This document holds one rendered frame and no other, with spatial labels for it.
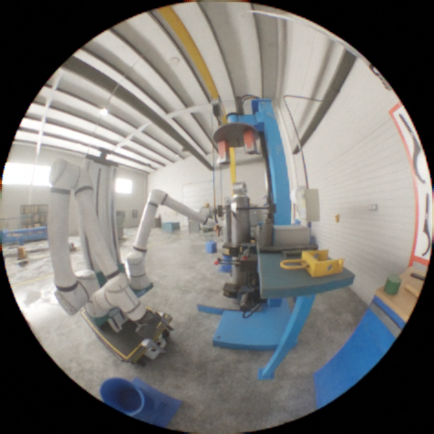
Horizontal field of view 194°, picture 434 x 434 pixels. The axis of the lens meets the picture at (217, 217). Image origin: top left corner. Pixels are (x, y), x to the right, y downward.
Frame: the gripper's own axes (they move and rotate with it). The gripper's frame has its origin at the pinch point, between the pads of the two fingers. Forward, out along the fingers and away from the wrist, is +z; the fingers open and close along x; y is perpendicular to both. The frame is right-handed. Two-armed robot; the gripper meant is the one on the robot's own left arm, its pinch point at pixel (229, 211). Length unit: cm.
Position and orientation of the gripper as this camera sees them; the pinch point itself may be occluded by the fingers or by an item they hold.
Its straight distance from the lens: 139.9
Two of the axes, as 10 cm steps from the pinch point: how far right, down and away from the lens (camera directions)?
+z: 9.9, -0.4, 1.1
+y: -1.1, -0.3, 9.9
